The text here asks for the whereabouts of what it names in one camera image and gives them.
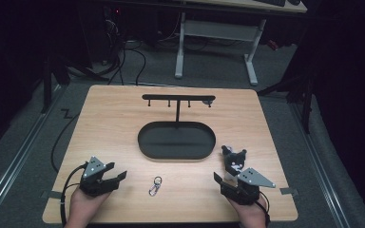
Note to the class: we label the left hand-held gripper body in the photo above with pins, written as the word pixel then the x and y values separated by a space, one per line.
pixel 92 172

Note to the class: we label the person's left hand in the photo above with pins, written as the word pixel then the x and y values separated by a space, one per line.
pixel 83 207

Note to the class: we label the black stand leg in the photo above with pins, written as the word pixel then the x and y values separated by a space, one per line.
pixel 47 85
pixel 301 91

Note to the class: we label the black key rack with tray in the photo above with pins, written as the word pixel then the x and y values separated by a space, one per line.
pixel 177 139

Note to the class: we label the black keyboard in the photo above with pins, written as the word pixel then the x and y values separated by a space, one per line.
pixel 271 2

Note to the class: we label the red object under desk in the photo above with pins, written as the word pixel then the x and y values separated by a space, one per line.
pixel 272 44

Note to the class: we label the person's right hand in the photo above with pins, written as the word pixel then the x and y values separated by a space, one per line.
pixel 250 213

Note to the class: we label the metal floor rail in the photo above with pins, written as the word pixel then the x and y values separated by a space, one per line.
pixel 12 161
pixel 321 167

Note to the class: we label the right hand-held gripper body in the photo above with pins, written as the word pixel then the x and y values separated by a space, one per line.
pixel 248 185

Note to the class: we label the grey tape piece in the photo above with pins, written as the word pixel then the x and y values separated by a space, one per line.
pixel 289 191
pixel 53 194

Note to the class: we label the white-framed desk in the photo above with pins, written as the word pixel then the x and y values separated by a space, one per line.
pixel 217 30

